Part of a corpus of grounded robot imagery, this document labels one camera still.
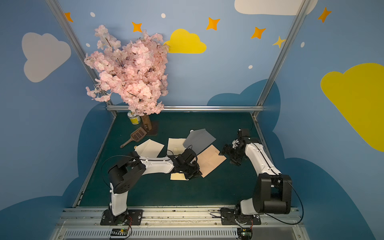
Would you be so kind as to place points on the back horizontal aluminium bar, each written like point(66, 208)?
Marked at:
point(213, 109)

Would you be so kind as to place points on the brown slotted scoop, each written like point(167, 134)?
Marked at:
point(136, 136)

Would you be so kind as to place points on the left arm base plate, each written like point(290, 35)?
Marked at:
point(129, 217)

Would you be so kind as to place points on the aluminium frame post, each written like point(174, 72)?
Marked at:
point(291, 36)
point(59, 14)

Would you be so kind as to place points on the yellow green tin can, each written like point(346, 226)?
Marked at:
point(134, 118)

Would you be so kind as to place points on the grey envelope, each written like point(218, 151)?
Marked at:
point(198, 140)

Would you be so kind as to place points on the left small circuit board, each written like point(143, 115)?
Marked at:
point(119, 234)

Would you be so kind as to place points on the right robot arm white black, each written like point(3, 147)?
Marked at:
point(273, 190)

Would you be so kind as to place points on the left aluminium frame post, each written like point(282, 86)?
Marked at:
point(59, 14)

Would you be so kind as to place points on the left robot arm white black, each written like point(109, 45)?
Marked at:
point(126, 173)

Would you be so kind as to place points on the cream paper sheet centre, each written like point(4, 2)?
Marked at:
point(175, 147)

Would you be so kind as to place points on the brown letter paper front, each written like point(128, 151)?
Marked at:
point(209, 160)

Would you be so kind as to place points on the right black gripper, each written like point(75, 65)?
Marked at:
point(229, 151)

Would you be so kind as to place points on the small circuit board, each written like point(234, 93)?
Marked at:
point(244, 234)
point(119, 234)

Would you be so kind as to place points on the right aluminium frame post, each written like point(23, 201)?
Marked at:
point(291, 36)

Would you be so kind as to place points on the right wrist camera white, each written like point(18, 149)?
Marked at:
point(235, 143)

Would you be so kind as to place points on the aluminium rail base frame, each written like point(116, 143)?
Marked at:
point(177, 223)

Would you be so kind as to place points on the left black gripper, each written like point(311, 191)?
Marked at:
point(191, 167)

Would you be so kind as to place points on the white paper sheet left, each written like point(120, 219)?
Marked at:
point(149, 149)

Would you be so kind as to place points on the pink cherry blossom tree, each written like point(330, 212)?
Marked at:
point(136, 72)

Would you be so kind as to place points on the right small circuit board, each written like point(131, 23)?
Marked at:
point(244, 234)

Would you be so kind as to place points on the yellow envelope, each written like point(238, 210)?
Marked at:
point(178, 177)

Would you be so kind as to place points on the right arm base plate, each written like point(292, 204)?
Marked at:
point(231, 217)

